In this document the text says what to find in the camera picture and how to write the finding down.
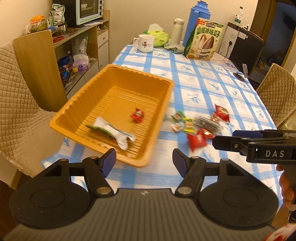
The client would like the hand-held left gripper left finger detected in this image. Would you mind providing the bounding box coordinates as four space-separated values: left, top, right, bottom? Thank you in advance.
35 148 117 197

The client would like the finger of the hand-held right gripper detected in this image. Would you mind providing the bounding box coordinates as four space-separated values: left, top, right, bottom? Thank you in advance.
212 136 257 154
232 130 287 140

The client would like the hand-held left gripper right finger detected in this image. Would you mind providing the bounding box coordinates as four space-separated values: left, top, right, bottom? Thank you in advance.
172 148 255 197

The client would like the red orange candy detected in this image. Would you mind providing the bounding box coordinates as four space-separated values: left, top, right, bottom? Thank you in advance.
201 128 214 139

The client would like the white green snack packet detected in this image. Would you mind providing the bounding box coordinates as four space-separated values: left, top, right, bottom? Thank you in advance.
86 116 136 151

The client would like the small red candy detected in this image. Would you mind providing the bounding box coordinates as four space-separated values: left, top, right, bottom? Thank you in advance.
130 108 144 123

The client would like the orange plastic tray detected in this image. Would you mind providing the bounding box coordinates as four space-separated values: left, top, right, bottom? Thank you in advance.
49 64 175 168

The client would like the person's right hand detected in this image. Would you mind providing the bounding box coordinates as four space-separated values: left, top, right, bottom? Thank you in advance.
276 164 296 208

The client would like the plain red snack packet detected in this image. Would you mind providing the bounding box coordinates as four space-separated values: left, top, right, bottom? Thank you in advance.
187 130 207 152

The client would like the large red snack packet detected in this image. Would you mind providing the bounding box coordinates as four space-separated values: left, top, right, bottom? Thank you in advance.
214 104 230 123

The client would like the yellow green wrapped candy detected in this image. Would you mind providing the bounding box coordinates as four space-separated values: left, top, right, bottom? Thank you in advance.
184 118 195 133

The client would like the beige quilted chair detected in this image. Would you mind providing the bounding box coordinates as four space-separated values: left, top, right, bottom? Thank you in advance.
255 63 296 130
0 42 63 178

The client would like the blue checked tablecloth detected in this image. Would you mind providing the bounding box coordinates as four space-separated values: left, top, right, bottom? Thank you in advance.
42 43 281 202

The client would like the sunflower seed bag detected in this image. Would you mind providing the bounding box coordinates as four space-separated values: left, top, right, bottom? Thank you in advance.
184 18 224 61

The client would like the purple wet wipes pack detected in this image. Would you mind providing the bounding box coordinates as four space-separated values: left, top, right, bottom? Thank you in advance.
73 55 90 70

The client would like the blue box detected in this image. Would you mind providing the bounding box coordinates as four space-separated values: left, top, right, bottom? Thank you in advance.
57 55 71 67

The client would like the grey green cloth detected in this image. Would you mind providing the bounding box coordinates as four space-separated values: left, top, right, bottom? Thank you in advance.
164 42 185 53

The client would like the clear water bottle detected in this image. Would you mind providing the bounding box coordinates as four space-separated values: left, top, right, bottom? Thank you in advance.
235 6 244 24

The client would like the white plastic bag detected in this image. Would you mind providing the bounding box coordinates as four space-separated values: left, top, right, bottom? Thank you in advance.
72 32 89 56

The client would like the wooden shelf cabinet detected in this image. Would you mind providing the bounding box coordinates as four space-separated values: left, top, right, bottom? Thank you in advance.
13 10 111 112

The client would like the white thermos bottle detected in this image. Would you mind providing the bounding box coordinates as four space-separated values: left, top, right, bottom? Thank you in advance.
171 18 185 45

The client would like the white mug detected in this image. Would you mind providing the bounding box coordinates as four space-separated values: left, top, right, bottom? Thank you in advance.
133 34 155 53

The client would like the green tissue pack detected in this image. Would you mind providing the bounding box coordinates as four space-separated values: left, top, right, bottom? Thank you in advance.
143 24 170 47

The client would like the blue thermos jug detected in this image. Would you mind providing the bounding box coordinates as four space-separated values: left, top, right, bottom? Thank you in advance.
183 1 212 47

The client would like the mint toaster oven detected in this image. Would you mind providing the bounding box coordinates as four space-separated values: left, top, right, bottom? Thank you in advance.
53 0 104 26

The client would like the orange lid jar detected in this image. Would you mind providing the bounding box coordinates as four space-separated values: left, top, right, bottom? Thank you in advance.
25 14 48 34

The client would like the silver green snack bag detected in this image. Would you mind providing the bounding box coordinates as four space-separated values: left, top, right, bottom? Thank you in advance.
47 4 66 27

